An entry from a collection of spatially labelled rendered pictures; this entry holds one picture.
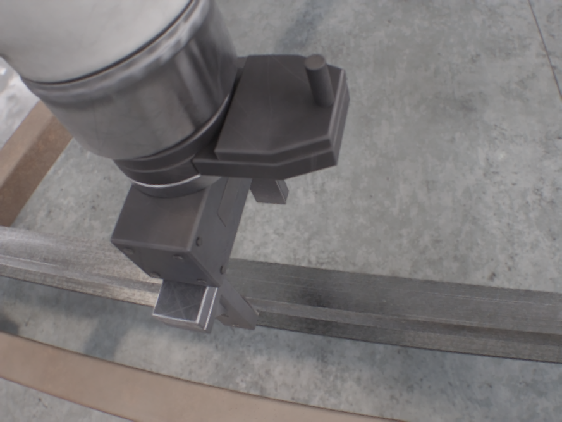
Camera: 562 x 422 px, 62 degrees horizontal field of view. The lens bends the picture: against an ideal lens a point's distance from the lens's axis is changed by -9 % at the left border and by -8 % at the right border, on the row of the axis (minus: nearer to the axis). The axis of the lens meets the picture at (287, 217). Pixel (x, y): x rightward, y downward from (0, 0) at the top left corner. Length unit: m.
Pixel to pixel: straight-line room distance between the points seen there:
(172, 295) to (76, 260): 0.30
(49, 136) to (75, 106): 0.60
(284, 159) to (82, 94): 0.09
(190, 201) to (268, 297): 0.23
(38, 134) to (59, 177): 0.48
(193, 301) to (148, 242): 0.05
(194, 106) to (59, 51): 0.06
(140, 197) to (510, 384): 0.68
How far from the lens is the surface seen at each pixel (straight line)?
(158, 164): 0.24
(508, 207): 0.95
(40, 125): 0.81
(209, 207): 0.26
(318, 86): 0.22
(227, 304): 0.33
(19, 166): 0.79
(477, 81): 1.13
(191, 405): 0.57
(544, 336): 0.47
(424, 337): 0.46
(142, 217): 0.27
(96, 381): 0.63
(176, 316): 0.29
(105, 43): 0.18
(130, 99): 0.20
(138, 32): 0.18
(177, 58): 0.20
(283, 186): 0.41
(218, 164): 0.24
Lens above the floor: 0.82
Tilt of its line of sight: 58 degrees down
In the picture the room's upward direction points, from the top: 24 degrees counter-clockwise
